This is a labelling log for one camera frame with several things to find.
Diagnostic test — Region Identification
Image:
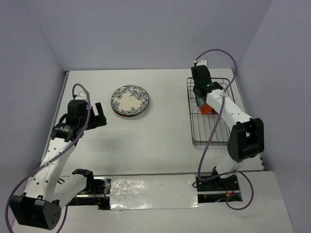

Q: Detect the silver foil cover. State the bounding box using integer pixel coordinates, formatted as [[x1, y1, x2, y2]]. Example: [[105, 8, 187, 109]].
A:
[[109, 174, 199, 211]]

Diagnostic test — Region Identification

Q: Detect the wire dish rack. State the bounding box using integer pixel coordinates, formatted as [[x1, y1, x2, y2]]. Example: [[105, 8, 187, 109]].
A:
[[187, 77, 230, 147]]

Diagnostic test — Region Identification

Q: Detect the purple cable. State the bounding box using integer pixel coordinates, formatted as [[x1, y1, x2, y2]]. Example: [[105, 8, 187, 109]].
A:
[[4, 83, 92, 233], [194, 49, 255, 210]]

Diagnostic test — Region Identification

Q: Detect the small blue patterned plate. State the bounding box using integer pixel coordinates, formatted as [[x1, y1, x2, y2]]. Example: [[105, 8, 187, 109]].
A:
[[196, 97, 206, 108]]

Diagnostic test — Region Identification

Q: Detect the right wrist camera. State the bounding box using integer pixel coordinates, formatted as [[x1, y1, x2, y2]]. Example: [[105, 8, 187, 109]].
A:
[[194, 59, 208, 67]]

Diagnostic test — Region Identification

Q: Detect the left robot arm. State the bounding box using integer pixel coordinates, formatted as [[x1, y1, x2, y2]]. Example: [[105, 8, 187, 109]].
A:
[[9, 100, 107, 230]]

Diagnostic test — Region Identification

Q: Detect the white blue floral plate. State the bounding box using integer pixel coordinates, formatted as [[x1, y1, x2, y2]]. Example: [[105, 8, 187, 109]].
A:
[[111, 85, 150, 109]]

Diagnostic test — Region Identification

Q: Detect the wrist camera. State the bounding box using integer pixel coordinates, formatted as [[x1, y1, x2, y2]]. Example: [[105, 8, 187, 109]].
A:
[[194, 59, 208, 67], [74, 91, 88, 102]]

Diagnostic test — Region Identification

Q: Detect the red plate with teal flower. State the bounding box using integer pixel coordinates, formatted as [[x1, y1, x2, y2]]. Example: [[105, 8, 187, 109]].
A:
[[114, 112, 145, 119]]

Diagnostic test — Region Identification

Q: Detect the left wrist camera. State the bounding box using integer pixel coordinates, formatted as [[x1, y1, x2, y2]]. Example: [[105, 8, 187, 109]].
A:
[[74, 91, 88, 102]]

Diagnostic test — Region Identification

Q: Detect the orange plate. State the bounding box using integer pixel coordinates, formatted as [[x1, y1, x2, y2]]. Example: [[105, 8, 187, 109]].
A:
[[200, 103, 213, 115]]

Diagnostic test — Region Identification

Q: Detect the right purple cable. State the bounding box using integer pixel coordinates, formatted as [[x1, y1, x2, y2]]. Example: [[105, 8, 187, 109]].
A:
[[194, 49, 255, 210]]

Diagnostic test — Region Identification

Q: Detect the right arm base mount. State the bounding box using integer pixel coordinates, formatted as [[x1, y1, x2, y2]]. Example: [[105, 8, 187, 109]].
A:
[[192, 175, 239, 194]]

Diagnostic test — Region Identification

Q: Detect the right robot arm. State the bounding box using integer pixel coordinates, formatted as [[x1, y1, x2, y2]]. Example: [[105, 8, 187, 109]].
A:
[[191, 65, 264, 190]]

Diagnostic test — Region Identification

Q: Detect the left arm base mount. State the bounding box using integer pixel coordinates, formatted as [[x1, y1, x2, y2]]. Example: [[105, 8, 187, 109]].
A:
[[69, 177, 111, 210]]

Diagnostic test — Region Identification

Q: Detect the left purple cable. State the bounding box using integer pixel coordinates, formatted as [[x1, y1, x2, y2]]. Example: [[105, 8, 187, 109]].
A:
[[4, 83, 92, 233]]

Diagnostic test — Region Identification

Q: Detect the dark teal blossom plate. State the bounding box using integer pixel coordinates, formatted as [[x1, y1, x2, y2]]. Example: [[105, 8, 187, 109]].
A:
[[112, 105, 148, 115]]

